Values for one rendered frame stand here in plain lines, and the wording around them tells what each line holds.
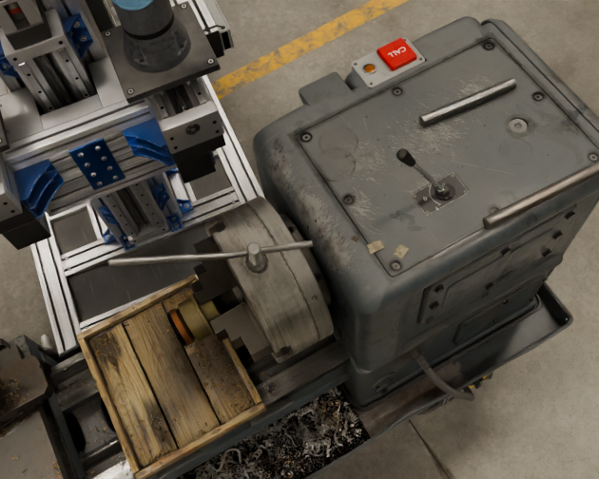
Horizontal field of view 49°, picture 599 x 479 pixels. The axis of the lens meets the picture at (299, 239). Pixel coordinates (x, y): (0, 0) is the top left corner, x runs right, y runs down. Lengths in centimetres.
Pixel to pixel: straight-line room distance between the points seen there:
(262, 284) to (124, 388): 49
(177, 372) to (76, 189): 59
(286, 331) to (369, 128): 42
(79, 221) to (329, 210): 152
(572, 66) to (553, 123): 184
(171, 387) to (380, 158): 68
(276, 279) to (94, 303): 131
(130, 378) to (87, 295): 93
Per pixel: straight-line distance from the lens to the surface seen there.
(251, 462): 175
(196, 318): 129
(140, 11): 147
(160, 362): 153
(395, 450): 233
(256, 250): 110
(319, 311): 122
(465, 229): 119
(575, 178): 126
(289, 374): 149
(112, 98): 168
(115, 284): 241
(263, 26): 326
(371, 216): 119
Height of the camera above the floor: 230
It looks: 63 degrees down
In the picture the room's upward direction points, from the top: 9 degrees counter-clockwise
